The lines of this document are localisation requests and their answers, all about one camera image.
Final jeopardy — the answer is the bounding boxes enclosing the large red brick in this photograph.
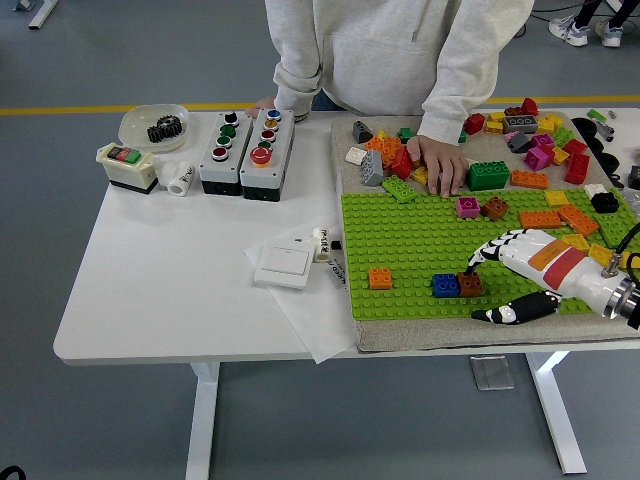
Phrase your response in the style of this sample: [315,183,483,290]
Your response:
[390,146,416,180]

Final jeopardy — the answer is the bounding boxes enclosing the white wall switch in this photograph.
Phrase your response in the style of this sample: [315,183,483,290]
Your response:
[253,238,315,290]

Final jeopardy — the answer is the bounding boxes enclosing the large magenta brick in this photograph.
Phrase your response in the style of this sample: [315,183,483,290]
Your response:
[523,146,554,171]

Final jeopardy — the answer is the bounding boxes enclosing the grey brick with rings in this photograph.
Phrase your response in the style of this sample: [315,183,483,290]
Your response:
[502,114,540,134]

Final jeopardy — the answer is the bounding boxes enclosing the orange two-by-four brick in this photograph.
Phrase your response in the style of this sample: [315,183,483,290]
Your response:
[518,209,564,230]
[509,169,550,190]
[556,203,600,237]

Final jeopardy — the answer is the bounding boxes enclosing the green studded baseplate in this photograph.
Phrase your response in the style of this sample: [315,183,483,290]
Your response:
[339,187,640,322]

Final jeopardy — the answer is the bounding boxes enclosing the white plastic dish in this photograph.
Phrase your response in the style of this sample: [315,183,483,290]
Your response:
[117,103,192,154]

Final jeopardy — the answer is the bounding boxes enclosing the white desk foot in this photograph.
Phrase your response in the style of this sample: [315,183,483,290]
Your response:
[14,0,61,30]

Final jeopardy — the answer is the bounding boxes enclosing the orange brick cluster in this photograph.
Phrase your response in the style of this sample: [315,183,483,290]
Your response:
[364,137,404,166]

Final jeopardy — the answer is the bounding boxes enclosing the cream red-green switch box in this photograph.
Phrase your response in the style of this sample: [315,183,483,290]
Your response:
[95,141,159,197]

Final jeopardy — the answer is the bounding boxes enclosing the grey four-button control box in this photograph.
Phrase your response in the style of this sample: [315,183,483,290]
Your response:
[198,110,254,196]

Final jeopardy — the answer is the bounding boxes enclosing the person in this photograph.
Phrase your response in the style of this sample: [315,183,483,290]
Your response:
[244,0,535,198]
[548,0,640,49]

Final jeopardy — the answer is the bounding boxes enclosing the red two-by-four brick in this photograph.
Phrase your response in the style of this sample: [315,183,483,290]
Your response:
[564,152,592,184]

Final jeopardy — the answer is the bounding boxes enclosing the blue two-by-two brick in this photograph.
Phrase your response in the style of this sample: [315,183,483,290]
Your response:
[431,272,461,299]

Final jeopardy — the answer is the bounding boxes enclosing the white table leg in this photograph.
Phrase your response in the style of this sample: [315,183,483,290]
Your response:
[184,360,222,480]
[524,351,587,475]

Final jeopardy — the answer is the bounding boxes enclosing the yellow brick pile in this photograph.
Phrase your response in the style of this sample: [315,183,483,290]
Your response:
[536,112,566,135]

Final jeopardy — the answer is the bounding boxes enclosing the black brick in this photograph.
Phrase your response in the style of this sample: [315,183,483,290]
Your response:
[590,191,621,214]

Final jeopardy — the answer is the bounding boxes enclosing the large tall green brick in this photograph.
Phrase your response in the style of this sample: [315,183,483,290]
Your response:
[467,159,511,192]

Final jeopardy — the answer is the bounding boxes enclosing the black metal gear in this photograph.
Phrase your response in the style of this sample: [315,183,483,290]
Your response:
[146,114,183,146]

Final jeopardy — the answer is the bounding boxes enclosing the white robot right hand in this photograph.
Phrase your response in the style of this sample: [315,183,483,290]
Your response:
[466,227,619,327]

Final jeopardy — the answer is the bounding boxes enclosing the green two-by-four plate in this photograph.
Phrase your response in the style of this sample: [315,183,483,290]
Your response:
[380,175,419,205]

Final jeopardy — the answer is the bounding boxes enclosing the metal floor plate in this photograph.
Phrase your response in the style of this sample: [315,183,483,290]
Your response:
[468,354,515,391]

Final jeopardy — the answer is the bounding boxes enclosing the long green plate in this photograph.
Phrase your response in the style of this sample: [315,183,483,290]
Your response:
[597,188,640,249]

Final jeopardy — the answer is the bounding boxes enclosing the white pipe tee fitting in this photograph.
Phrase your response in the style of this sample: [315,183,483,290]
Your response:
[155,160,196,197]

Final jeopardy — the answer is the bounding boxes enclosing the grey-brown mat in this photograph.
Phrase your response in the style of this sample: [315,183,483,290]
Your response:
[329,110,640,355]

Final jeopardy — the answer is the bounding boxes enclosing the orange two-by-two brick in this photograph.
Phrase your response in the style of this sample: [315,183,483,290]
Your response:
[368,267,394,291]

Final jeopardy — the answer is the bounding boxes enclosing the brown two-by-two brick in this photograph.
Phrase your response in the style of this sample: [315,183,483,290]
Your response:
[480,196,510,222]
[457,271,485,299]

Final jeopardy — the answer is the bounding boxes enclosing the white printed label strip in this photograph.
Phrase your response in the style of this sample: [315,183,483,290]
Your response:
[324,249,350,294]

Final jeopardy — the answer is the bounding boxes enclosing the person's left hand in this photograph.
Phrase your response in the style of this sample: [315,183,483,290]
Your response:
[407,133,470,198]

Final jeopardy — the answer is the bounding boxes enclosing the person's right hand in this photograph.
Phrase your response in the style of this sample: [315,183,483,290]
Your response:
[244,96,277,119]

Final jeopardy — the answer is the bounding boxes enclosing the magenta two-by-two brick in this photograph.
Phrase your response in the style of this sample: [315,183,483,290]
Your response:
[455,196,481,220]

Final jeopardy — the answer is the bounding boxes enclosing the light grey two-by-four brick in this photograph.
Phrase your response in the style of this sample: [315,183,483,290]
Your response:
[360,148,385,187]

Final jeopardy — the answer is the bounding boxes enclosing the grey emergency-stop control box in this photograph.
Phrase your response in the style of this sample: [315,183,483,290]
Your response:
[239,107,296,203]

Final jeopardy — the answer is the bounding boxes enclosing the white paper sheet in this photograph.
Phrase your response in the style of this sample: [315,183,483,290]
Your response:
[243,234,359,365]

